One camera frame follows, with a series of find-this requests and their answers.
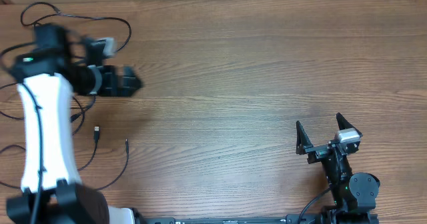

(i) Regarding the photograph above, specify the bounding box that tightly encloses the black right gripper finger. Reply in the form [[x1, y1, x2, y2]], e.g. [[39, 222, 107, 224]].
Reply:
[[296, 121, 313, 155], [336, 113, 363, 137]]

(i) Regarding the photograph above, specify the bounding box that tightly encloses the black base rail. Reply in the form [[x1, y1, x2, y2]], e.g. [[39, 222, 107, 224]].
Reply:
[[109, 206, 380, 224]]

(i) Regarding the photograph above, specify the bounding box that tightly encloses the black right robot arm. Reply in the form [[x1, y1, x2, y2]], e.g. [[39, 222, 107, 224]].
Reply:
[[296, 113, 380, 223]]

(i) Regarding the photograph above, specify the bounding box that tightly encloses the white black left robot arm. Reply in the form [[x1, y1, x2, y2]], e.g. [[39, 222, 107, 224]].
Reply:
[[6, 23, 144, 223]]

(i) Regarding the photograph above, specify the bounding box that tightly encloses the black USB cable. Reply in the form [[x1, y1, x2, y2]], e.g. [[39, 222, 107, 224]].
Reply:
[[20, 1, 132, 53], [0, 126, 130, 191], [0, 82, 97, 137]]

